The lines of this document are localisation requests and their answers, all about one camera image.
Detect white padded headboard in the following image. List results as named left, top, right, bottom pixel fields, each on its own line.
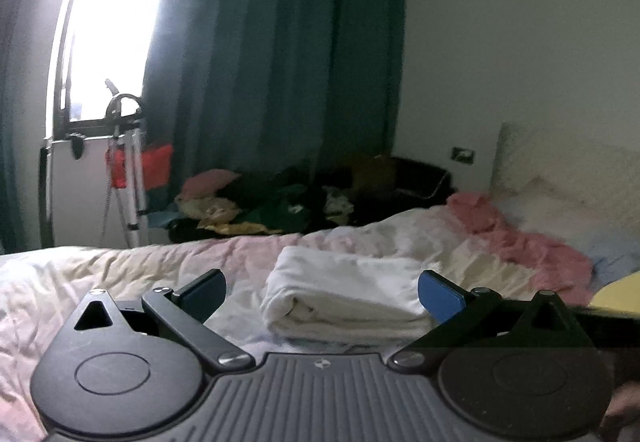
left=490, top=122, right=640, bottom=203

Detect black garment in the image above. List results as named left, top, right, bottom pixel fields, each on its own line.
left=220, top=167, right=326, bottom=223

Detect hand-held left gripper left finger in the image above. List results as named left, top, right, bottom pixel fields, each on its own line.
left=50, top=269, right=256, bottom=373

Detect beige floral garment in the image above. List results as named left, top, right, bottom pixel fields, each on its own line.
left=176, top=198, right=281, bottom=236

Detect red bag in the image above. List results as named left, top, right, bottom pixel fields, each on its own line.
left=105, top=144, right=175, bottom=190

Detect white patterned garment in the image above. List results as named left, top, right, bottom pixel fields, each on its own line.
left=322, top=187, right=354, bottom=225

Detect white pants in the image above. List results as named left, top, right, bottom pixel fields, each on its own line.
left=260, top=246, right=441, bottom=344

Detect pink garment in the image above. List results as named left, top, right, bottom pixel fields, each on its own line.
left=180, top=169, right=242, bottom=200

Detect white heater panel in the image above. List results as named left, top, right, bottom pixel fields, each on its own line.
left=39, top=132, right=151, bottom=251

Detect narrow teal curtain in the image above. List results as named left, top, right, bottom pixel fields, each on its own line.
left=0, top=96, right=27, bottom=253

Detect white pillow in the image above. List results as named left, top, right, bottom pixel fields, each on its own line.
left=492, top=174, right=640, bottom=249

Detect silver tripod stand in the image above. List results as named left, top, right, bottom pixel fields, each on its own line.
left=97, top=79, right=151, bottom=250

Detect wide teal curtain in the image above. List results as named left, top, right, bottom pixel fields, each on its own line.
left=142, top=0, right=407, bottom=223

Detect dark green garment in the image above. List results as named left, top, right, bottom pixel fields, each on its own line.
left=250, top=194, right=312, bottom=233

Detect person's leg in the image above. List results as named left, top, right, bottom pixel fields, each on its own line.
left=602, top=382, right=640, bottom=441

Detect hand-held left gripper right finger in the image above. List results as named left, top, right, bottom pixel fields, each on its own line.
left=387, top=270, right=577, bottom=372

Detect dark framed window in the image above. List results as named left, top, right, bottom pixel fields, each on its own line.
left=52, top=0, right=177, bottom=140

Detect light blue pillow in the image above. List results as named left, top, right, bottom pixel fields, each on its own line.
left=585, top=232, right=640, bottom=289

